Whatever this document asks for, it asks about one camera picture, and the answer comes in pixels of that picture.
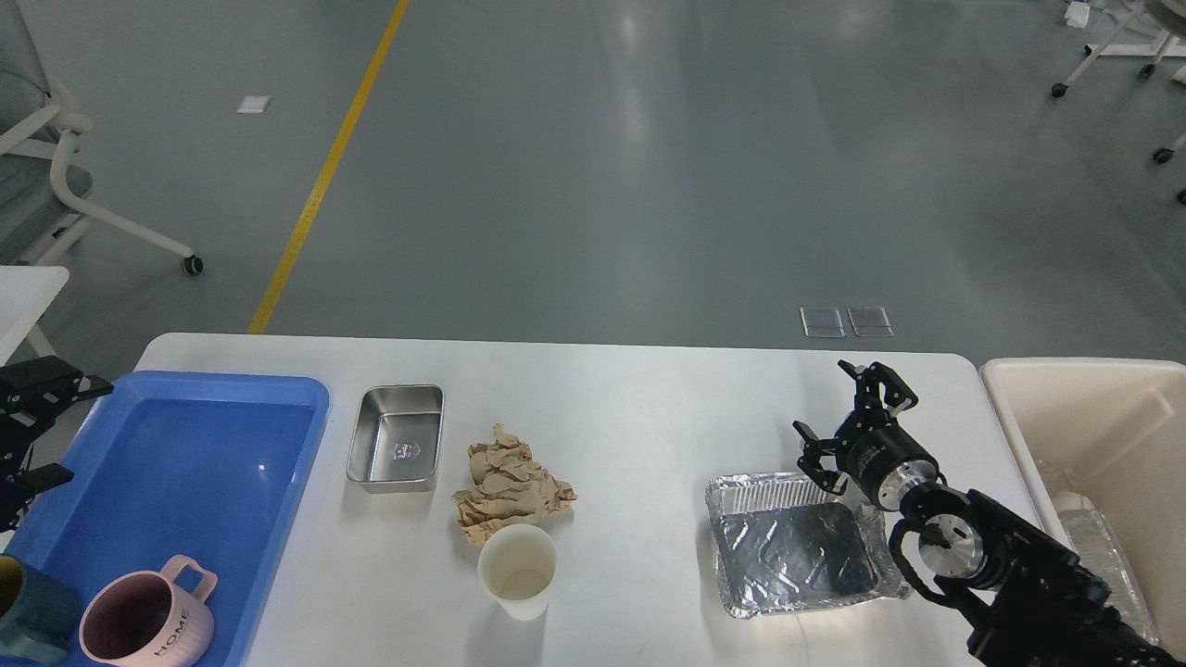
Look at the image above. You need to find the white side table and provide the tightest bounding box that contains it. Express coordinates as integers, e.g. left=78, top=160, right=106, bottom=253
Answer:
left=1, top=265, right=70, bottom=366

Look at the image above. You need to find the blue plastic tray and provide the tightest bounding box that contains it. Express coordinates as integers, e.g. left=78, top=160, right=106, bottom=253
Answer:
left=6, top=371, right=330, bottom=666

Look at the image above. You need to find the aluminium foil tray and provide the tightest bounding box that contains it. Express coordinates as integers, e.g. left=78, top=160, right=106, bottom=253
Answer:
left=704, top=472, right=914, bottom=620

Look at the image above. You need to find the teal yellow cup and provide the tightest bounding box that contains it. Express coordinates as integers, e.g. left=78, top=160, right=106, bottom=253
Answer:
left=1, top=554, right=83, bottom=666

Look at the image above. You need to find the beige plastic bin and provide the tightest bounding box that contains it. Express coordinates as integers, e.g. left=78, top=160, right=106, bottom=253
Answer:
left=981, top=358, right=1185, bottom=659

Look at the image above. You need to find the clear floor plate right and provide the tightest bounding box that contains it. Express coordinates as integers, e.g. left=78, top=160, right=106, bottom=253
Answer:
left=846, top=307, right=895, bottom=337

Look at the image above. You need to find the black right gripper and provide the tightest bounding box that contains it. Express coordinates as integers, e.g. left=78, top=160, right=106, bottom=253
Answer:
left=793, top=358, right=940, bottom=512

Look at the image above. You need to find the clear floor plate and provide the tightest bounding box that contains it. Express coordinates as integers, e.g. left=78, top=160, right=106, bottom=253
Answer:
left=801, top=307, right=846, bottom=339
left=846, top=307, right=895, bottom=337

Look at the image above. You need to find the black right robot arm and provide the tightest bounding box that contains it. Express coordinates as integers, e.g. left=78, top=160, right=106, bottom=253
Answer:
left=793, top=360, right=1178, bottom=666

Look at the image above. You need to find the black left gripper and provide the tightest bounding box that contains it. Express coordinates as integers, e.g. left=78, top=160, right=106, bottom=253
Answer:
left=1, top=358, right=114, bottom=532

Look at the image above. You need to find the white wheeled stand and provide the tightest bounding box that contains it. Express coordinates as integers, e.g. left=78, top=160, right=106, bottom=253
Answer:
left=1051, top=1, right=1185, bottom=165

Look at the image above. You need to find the clear floor plate left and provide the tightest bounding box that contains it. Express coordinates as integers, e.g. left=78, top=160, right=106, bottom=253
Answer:
left=801, top=307, right=846, bottom=339

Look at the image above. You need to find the crumpled brown paper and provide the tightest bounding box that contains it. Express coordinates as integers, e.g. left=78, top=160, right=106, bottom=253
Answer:
left=449, top=423, right=578, bottom=547

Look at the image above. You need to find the stainless steel rectangular container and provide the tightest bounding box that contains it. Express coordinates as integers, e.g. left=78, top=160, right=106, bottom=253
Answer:
left=347, top=385, right=444, bottom=494

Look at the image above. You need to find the pink HOME mug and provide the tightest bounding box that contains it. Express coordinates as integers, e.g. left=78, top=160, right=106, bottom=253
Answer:
left=78, top=554, right=219, bottom=666

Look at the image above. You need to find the white paper cup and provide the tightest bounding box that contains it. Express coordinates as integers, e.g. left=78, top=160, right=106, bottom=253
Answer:
left=477, top=525, right=557, bottom=622

